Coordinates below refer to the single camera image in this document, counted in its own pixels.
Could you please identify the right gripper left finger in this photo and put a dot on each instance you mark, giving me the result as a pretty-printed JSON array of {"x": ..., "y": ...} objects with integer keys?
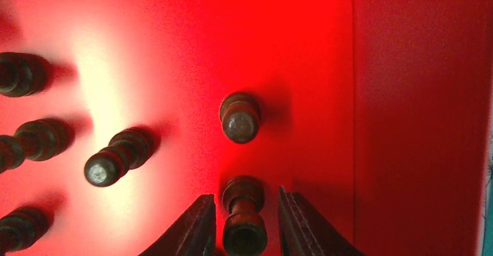
[{"x": 193, "y": 233}]

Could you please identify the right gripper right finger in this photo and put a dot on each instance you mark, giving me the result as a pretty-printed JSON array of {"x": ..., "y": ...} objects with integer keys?
[{"x": 304, "y": 230}]

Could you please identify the dark chess pawn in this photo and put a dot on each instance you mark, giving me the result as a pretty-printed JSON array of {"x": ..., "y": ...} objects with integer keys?
[
  {"x": 21, "y": 228},
  {"x": 244, "y": 230},
  {"x": 23, "y": 74},
  {"x": 240, "y": 117},
  {"x": 128, "y": 149},
  {"x": 37, "y": 140}
]

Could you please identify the red plastic tray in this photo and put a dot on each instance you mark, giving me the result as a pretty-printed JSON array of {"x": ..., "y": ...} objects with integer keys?
[{"x": 377, "y": 111}]

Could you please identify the teal plastic box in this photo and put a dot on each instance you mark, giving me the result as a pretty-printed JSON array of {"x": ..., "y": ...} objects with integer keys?
[{"x": 487, "y": 237}]

